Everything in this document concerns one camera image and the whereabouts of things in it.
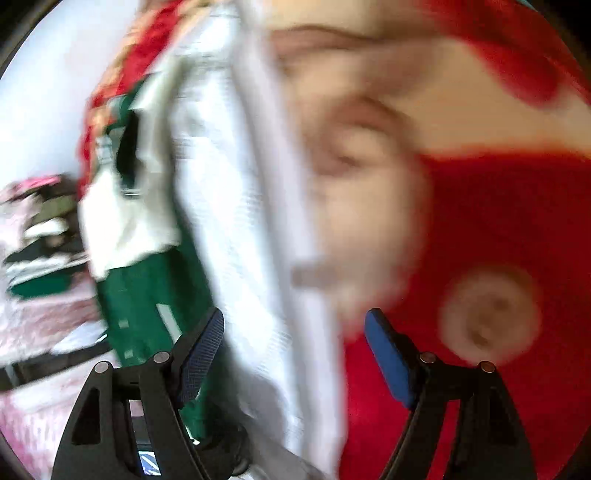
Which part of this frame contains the pile of mixed clothes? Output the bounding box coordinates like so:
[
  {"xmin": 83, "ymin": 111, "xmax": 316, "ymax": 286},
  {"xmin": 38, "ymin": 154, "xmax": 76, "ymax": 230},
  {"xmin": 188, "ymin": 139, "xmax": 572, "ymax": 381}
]
[{"xmin": 0, "ymin": 286, "xmax": 112, "ymax": 462}]

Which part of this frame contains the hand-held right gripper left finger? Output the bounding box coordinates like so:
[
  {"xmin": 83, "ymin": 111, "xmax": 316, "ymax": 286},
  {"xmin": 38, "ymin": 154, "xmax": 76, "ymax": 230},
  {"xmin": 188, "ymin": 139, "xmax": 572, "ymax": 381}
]
[{"xmin": 51, "ymin": 307, "xmax": 225, "ymax": 480}]

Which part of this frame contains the pink hanging item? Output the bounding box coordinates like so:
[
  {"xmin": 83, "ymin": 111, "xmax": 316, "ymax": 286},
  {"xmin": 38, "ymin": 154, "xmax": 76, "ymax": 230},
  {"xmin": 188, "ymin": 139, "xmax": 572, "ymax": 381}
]
[{"xmin": 9, "ymin": 175, "xmax": 70, "ymax": 195}]

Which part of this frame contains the white puffer jacket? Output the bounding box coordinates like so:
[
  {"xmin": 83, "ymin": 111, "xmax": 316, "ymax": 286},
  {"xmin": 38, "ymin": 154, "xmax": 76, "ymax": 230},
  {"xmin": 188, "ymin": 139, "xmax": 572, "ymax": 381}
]
[{"xmin": 25, "ymin": 217, "xmax": 70, "ymax": 239}]

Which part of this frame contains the white diamond-pattern cloth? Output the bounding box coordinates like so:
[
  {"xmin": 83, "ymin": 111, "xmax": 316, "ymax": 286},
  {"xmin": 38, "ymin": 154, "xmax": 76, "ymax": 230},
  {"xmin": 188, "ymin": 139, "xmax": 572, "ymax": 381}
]
[{"xmin": 171, "ymin": 0, "xmax": 347, "ymax": 480}]

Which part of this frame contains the olive puffer jacket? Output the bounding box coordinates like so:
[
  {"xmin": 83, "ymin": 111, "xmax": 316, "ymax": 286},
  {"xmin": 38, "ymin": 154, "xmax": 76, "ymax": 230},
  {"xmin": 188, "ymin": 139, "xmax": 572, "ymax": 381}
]
[{"xmin": 32, "ymin": 196, "xmax": 79, "ymax": 225}]

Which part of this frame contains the green hanging garment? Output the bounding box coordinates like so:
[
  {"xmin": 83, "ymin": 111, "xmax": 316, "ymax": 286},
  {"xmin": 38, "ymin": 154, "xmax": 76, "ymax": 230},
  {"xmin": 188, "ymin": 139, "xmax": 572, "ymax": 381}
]
[{"xmin": 9, "ymin": 272, "xmax": 75, "ymax": 299}]

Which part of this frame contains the red floral blanket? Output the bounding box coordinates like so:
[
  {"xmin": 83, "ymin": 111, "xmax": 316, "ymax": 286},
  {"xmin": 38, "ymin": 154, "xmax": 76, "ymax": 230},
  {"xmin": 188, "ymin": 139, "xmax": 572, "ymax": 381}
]
[{"xmin": 78, "ymin": 0, "xmax": 591, "ymax": 480}]

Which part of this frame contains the green varsity jacket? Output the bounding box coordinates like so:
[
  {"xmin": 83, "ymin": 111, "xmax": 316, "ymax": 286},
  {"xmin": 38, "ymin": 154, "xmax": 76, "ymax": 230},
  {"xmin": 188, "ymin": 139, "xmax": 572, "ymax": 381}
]
[{"xmin": 78, "ymin": 78, "xmax": 250, "ymax": 444}]

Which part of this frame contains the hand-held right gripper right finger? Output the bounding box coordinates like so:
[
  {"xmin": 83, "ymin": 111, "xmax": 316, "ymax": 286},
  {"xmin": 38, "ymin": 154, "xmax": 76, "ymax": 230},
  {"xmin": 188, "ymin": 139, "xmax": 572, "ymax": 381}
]
[{"xmin": 364, "ymin": 308, "xmax": 539, "ymax": 480}]

